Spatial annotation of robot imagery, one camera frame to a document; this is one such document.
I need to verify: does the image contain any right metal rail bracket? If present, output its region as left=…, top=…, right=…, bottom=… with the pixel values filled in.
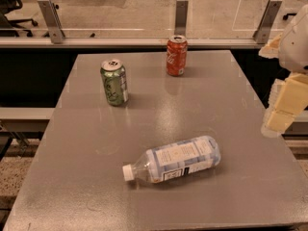
left=253, top=0, right=282, bottom=44

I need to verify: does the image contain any clear blue-label plastic bottle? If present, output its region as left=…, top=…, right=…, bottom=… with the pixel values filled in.
left=122, top=136, right=221, bottom=184

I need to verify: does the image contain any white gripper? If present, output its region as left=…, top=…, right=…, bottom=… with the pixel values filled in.
left=258, top=5, right=308, bottom=138

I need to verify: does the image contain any grey horizontal rail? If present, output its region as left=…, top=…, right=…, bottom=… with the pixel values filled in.
left=0, top=37, right=263, bottom=49

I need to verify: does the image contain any left metal rail bracket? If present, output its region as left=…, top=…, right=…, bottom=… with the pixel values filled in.
left=38, top=0, right=64, bottom=44

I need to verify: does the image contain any metal rail bracket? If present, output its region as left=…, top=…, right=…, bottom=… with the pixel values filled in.
left=38, top=0, right=64, bottom=44
left=253, top=0, right=282, bottom=44
left=174, top=0, right=189, bottom=36

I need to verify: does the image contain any red cola can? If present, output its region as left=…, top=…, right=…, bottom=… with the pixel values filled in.
left=167, top=35, right=188, bottom=76

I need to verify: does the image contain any green soda can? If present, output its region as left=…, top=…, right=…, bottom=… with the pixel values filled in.
left=100, top=59, right=128, bottom=106

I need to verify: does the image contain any black office chair left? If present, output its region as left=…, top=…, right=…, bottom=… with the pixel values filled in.
left=0, top=0, right=39, bottom=38

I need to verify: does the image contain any middle metal rail bracket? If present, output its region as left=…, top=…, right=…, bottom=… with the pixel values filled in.
left=174, top=0, right=189, bottom=36

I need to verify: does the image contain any black chair base right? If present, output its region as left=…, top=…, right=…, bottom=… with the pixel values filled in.
left=283, top=13, right=296, bottom=20

